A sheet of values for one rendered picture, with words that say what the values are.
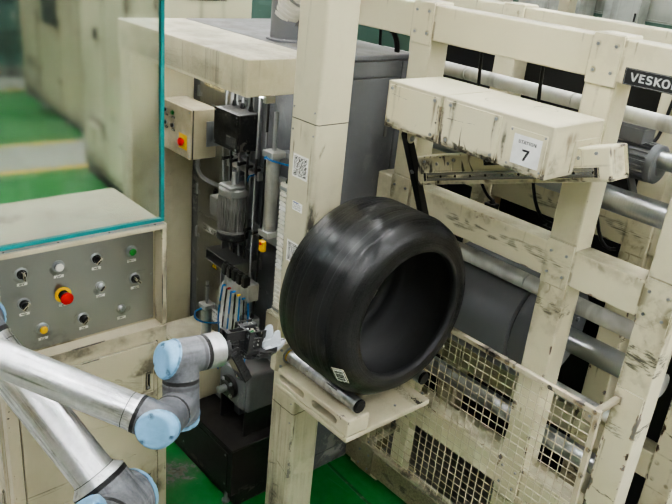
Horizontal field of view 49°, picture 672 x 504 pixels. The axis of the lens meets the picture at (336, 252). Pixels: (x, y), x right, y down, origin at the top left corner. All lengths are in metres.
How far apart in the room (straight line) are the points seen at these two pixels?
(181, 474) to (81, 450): 1.42
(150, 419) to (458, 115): 1.17
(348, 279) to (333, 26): 0.72
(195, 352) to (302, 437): 1.01
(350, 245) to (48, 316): 0.99
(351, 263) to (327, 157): 0.42
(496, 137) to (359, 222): 0.44
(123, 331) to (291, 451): 0.74
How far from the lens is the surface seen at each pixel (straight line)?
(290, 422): 2.69
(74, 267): 2.43
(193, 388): 1.85
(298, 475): 2.87
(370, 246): 2.00
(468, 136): 2.15
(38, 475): 2.71
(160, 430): 1.73
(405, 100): 2.31
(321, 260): 2.05
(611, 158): 2.08
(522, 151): 2.04
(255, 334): 1.94
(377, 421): 2.36
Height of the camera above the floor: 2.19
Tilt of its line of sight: 23 degrees down
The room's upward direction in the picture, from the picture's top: 6 degrees clockwise
